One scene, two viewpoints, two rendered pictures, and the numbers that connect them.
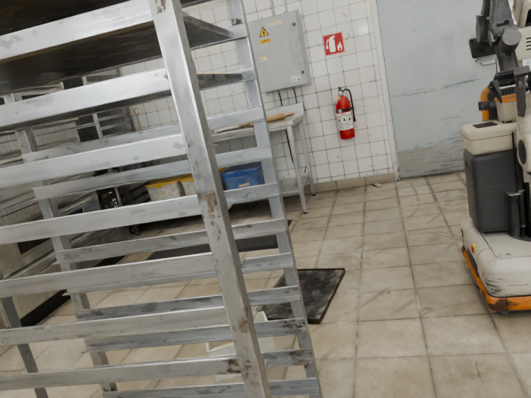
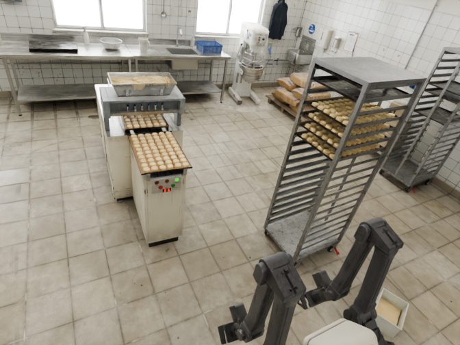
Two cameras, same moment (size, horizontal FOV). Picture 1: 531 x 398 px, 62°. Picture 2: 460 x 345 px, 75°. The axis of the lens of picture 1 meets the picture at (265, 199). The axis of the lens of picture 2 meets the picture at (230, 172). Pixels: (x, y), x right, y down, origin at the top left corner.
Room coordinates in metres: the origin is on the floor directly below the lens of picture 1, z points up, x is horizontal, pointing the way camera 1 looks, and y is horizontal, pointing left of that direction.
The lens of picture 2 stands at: (1.72, -1.87, 2.29)
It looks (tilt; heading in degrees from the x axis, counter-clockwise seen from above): 35 degrees down; 132
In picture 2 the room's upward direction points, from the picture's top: 10 degrees clockwise
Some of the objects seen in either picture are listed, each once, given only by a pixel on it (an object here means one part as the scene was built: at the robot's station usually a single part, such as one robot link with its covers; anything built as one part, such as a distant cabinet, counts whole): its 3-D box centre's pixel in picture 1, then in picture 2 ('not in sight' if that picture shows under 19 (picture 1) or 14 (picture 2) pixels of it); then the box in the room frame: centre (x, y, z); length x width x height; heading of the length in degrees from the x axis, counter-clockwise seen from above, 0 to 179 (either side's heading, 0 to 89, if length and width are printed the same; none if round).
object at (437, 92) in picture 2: not in sight; (453, 95); (1.11, 2.69, 1.32); 0.60 x 0.40 x 0.01; 77
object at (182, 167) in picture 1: (143, 174); (350, 172); (1.09, 0.28, 1.05); 0.64 x 0.03 x 0.03; 77
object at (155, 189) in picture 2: not in sight; (166, 183); (0.14, -0.82, 0.77); 0.24 x 0.04 x 0.14; 72
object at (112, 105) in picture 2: not in sight; (143, 109); (-0.68, -0.54, 1.01); 0.72 x 0.33 x 0.34; 72
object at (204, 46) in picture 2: not in sight; (209, 46); (-2.59, 1.85, 0.95); 0.40 x 0.30 x 0.14; 77
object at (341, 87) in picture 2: not in sight; (363, 87); (0.90, 0.33, 1.68); 0.60 x 0.40 x 0.02; 77
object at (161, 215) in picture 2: not in sight; (155, 187); (-0.20, -0.70, 0.45); 0.70 x 0.34 x 0.90; 162
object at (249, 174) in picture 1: (246, 178); not in sight; (4.50, 0.15, 0.36); 0.47 x 0.38 x 0.26; 166
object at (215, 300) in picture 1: (179, 306); (335, 205); (1.09, 0.28, 0.69); 0.64 x 0.03 x 0.03; 77
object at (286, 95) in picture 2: not in sight; (292, 96); (-1.32, 2.99, 0.32); 0.72 x 0.42 x 0.17; 168
